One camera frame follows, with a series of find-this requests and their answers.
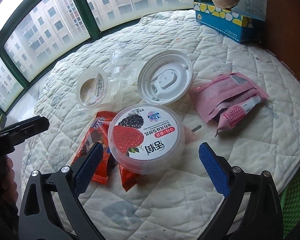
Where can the blue yellow tissue box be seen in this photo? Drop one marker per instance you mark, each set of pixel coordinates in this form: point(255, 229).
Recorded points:
point(238, 25)

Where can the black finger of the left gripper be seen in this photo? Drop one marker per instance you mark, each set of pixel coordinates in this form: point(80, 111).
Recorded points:
point(17, 133)

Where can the white quilted mattress pad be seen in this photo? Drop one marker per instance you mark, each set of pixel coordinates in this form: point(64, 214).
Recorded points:
point(180, 202)

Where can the person left hand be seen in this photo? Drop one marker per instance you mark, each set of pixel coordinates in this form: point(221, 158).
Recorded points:
point(9, 192)

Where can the strawberry label yogurt cup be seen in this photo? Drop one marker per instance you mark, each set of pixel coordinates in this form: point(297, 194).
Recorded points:
point(146, 138)

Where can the white plastic cup lid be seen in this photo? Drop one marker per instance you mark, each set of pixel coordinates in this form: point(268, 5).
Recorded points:
point(165, 78)

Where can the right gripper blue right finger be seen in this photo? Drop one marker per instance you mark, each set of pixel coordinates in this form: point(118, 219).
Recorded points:
point(214, 169)

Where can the pink Franzzi snack wrapper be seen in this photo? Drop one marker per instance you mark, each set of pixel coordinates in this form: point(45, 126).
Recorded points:
point(227, 99)

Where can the small clear pudding cup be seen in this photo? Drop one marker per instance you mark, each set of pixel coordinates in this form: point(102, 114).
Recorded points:
point(96, 91)

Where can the green window frame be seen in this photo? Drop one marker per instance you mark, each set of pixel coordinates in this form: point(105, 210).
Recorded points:
point(35, 34)

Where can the green plastic basket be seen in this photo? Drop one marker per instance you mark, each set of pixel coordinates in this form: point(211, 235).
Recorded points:
point(290, 203)

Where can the clear plastic cup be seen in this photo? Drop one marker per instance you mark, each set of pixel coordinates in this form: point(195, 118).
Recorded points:
point(125, 65)

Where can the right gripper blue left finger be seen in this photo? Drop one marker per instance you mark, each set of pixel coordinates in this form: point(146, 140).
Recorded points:
point(85, 167)

